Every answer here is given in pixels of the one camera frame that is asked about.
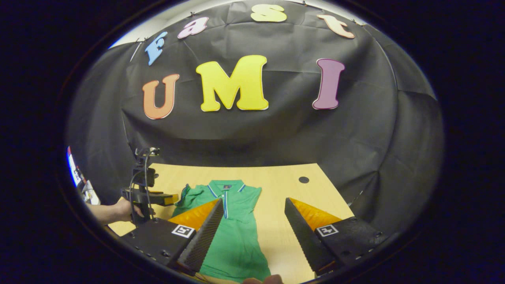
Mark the bright monitor screen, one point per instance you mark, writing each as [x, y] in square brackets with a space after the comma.
[73, 167]

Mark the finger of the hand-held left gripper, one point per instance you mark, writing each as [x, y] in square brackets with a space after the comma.
[165, 198]

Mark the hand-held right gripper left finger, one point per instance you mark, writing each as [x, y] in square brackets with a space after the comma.
[205, 240]

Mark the black backdrop cloth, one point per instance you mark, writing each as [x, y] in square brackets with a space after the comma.
[276, 138]

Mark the white desk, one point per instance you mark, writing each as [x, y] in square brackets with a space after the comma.
[90, 195]

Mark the green T-shirt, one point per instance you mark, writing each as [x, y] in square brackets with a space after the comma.
[240, 244]

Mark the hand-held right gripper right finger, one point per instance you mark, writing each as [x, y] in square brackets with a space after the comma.
[302, 240]

